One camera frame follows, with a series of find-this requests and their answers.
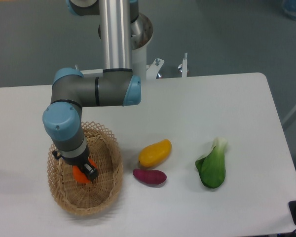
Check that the orange fruit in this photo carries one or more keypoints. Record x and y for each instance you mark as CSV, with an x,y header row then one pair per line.
x,y
80,177

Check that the green bok choy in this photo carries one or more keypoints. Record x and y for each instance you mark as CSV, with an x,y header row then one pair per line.
x,y
211,166

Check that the purple sweet potato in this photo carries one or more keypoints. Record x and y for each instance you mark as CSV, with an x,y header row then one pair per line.
x,y
151,177

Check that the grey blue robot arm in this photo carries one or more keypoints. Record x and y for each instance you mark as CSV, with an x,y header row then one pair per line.
x,y
72,91

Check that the oval wicker basket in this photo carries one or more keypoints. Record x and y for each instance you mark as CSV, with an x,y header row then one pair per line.
x,y
94,185

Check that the yellow mango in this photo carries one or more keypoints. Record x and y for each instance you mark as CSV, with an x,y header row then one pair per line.
x,y
155,154

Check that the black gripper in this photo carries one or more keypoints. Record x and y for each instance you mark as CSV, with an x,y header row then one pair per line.
x,y
80,160

